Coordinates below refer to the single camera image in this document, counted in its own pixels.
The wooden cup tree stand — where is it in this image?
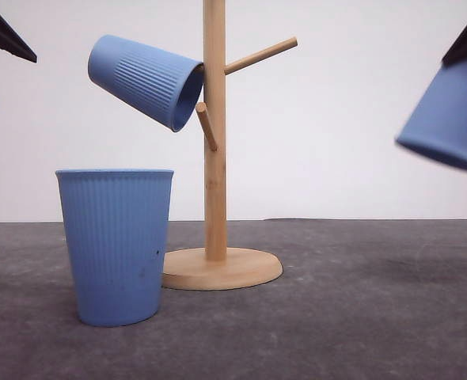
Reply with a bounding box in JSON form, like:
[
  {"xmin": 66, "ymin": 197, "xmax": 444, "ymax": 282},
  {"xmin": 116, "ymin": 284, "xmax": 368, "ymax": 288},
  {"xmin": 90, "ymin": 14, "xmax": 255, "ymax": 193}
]
[{"xmin": 162, "ymin": 0, "xmax": 298, "ymax": 291}]

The blue ribbed cup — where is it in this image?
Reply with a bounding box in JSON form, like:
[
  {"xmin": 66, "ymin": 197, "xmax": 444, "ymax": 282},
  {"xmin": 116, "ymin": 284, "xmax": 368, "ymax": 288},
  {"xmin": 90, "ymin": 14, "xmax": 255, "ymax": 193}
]
[
  {"xmin": 396, "ymin": 56, "xmax": 467, "ymax": 169},
  {"xmin": 56, "ymin": 169, "xmax": 174, "ymax": 327},
  {"xmin": 88, "ymin": 34, "xmax": 204, "ymax": 132}
]

